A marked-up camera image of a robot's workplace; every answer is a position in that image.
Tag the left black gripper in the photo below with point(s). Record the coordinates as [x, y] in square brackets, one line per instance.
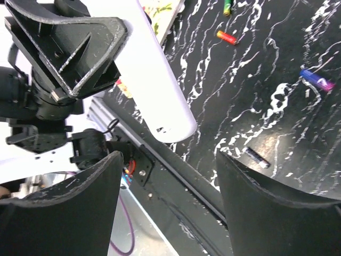
[60, 56]

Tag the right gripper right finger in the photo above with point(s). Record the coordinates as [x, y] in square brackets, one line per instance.
[266, 217]

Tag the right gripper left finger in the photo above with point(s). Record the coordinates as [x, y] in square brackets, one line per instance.
[72, 217]

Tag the white remote control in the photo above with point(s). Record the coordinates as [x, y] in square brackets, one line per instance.
[168, 120]

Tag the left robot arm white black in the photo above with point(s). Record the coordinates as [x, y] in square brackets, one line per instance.
[40, 157]

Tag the black silver battery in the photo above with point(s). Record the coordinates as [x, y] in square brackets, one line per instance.
[263, 163]

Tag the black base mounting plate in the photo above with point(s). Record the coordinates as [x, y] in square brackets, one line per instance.
[184, 206]

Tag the floral rectangular tray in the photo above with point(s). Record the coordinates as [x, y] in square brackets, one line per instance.
[165, 18]

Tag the red orange battery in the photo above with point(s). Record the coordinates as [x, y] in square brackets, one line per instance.
[226, 37]

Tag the green battery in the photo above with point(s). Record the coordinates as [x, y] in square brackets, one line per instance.
[227, 7]

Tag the blue purple battery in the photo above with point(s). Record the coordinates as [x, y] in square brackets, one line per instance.
[317, 80]

